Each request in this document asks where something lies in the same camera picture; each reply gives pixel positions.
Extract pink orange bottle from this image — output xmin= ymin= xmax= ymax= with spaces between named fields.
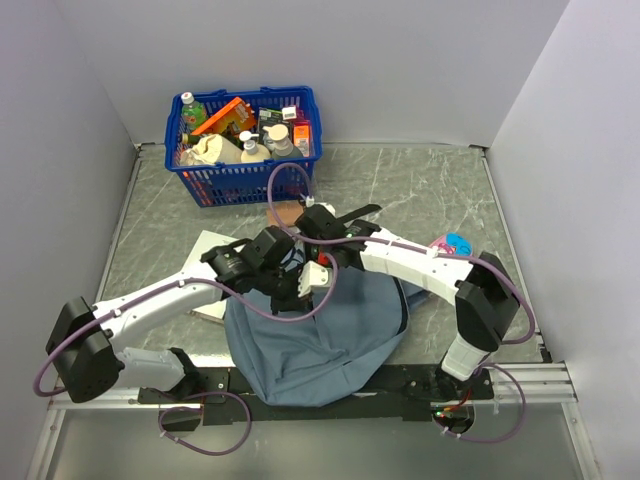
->
xmin=293 ymin=113 xmax=311 ymax=157

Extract cream pump bottle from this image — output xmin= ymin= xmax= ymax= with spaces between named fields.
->
xmin=239 ymin=130 xmax=271 ymax=164

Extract blue plastic shopping basket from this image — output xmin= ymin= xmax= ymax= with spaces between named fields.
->
xmin=164 ymin=85 xmax=323 ymax=207

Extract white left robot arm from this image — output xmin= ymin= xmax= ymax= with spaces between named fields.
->
xmin=46 ymin=226 xmax=329 ymax=403

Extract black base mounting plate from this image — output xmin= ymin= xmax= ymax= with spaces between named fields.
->
xmin=137 ymin=364 xmax=494 ymax=426

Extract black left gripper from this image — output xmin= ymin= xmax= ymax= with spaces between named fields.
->
xmin=256 ymin=264 xmax=315 ymax=317

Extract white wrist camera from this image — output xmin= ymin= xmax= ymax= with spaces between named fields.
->
xmin=297 ymin=261 xmax=334 ymax=299
xmin=303 ymin=196 xmax=336 ymax=215

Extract aluminium front rail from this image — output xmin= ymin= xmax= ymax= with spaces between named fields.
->
xmin=47 ymin=364 xmax=579 ymax=411

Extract green drink bottle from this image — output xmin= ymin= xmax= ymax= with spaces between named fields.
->
xmin=180 ymin=92 xmax=208 ymax=132

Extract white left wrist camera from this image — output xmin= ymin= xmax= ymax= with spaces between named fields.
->
xmin=297 ymin=261 xmax=334 ymax=299

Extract blue student backpack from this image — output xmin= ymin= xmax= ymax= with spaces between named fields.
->
xmin=224 ymin=268 xmax=429 ymax=395

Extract black packaged item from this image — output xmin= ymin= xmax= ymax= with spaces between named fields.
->
xmin=257 ymin=107 xmax=283 ymax=135

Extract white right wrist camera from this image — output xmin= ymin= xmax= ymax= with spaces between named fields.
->
xmin=303 ymin=196 xmax=336 ymax=215

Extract grey pump bottle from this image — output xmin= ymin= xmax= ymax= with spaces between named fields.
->
xmin=263 ymin=123 xmax=303 ymax=160

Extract black backpack strap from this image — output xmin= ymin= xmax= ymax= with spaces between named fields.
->
xmin=337 ymin=203 xmax=383 ymax=224

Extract orange snack box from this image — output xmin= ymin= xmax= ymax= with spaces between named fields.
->
xmin=193 ymin=97 xmax=257 ymax=137

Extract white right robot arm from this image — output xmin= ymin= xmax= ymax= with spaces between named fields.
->
xmin=295 ymin=204 xmax=521 ymax=398

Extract brown leather wallet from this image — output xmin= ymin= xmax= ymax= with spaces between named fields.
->
xmin=266 ymin=201 xmax=304 ymax=228

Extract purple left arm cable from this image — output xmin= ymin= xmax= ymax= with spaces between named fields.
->
xmin=32 ymin=249 xmax=340 ymax=399

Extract white notebook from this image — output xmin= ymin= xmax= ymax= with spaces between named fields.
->
xmin=183 ymin=230 xmax=235 ymax=325

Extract pink cartoon pencil case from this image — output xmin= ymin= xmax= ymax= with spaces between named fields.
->
xmin=429 ymin=232 xmax=473 ymax=256

